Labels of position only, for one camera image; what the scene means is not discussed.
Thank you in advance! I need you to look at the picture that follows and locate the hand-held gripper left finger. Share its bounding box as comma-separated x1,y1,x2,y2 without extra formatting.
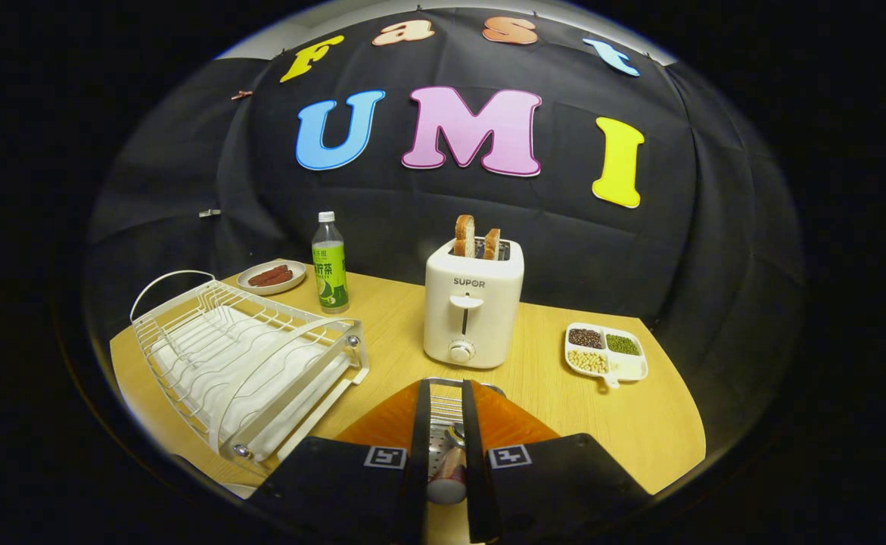
250,378,433,545

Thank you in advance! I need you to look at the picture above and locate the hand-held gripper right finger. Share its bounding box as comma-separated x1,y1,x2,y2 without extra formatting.
460,378,652,543

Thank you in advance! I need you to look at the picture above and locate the metal spoon with pink handle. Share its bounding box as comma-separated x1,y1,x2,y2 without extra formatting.
426,424,468,506

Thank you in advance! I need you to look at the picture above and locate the metal wire basket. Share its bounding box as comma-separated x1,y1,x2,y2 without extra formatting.
421,376,505,485

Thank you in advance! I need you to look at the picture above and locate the white wire dish rack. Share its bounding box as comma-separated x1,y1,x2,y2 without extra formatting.
130,269,371,463

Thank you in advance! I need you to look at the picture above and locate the white divided bean dish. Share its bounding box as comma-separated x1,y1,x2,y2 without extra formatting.
564,323,650,390

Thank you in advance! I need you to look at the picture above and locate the white toaster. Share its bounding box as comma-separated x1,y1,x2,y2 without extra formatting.
423,237,525,370

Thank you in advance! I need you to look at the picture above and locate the white ribbed drip tray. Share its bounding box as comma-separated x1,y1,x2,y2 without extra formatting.
150,307,354,456

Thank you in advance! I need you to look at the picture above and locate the green label drink bottle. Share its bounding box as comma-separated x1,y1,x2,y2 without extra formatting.
312,211,350,314

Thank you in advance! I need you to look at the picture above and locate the small beige saucer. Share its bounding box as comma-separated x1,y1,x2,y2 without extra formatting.
236,260,308,296

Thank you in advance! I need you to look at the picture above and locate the black backdrop cloth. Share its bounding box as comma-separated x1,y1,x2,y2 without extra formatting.
83,6,807,470

